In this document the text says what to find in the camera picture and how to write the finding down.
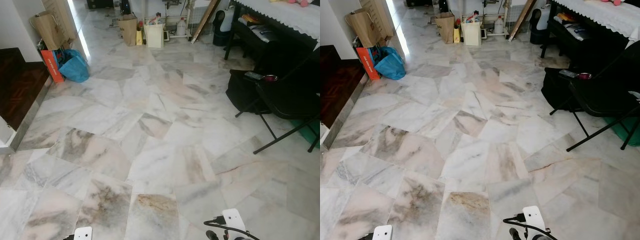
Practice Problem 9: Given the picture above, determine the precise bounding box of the green storage bin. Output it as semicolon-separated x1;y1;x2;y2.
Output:
290;119;321;151
602;116;640;148

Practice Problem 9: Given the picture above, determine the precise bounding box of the black bag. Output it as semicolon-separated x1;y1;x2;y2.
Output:
226;70;271;115
541;67;583;112

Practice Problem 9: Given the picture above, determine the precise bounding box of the black folding chair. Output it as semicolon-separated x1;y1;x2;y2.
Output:
550;50;640;152
235;47;321;155

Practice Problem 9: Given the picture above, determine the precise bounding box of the black round bin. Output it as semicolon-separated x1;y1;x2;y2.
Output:
212;10;236;47
529;8;551;46

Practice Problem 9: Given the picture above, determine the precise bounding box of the white paper bag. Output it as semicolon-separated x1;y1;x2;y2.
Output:
461;21;482;47
144;22;166;49

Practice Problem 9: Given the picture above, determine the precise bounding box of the blue plastic bag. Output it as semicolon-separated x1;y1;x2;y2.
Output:
57;48;91;83
372;46;407;81

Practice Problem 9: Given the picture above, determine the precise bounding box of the wooden plank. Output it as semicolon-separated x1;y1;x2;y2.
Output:
508;0;537;42
190;0;221;44

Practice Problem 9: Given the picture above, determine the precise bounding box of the small brown paper bag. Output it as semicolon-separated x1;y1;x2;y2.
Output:
435;12;456;45
117;14;139;47

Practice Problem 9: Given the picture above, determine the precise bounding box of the orange cardboard box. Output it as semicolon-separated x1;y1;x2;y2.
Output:
356;47;381;81
40;49;65;83

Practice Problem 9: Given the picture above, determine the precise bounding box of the black table with lace cloth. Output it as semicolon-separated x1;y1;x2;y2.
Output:
223;0;321;61
539;0;640;58

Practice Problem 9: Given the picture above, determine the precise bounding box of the large brown paper bag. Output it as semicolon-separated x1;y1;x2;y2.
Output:
346;9;383;49
31;11;66;51

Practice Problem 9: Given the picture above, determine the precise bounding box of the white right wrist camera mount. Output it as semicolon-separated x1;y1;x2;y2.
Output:
221;208;247;233
521;205;547;232

